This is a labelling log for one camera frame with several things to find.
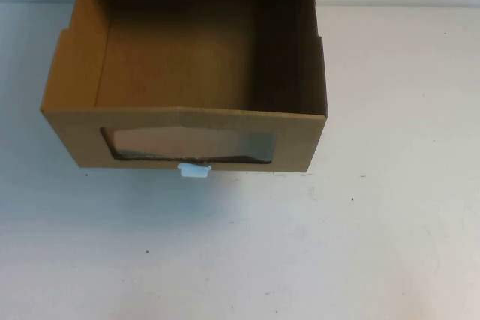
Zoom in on cardboard drawer with window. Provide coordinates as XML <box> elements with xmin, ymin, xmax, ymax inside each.
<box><xmin>39</xmin><ymin>0</ymin><xmax>329</xmax><ymax>178</ymax></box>

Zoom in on white plastic pull tab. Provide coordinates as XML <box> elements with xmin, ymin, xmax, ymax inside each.
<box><xmin>178</xmin><ymin>162</ymin><xmax>213</xmax><ymax>178</ymax></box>

